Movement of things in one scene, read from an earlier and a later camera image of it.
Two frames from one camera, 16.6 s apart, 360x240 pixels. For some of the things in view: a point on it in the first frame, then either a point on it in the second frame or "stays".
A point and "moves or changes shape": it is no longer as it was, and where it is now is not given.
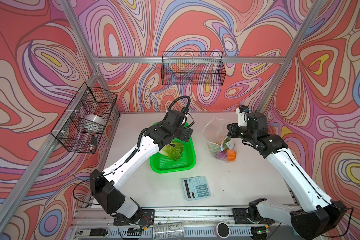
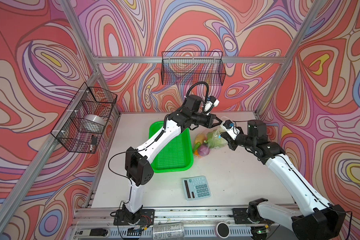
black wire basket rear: [193, 68] stays
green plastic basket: [160, 163] stays
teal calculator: [196, 187] stays
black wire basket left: [81, 125] stays
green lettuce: [174, 152] → [214, 141]
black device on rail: [98, 232] stays
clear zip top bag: [219, 144] moves or changes shape
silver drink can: [172, 231] stays
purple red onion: [221, 155] → [203, 150]
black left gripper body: [180, 134] → [200, 120]
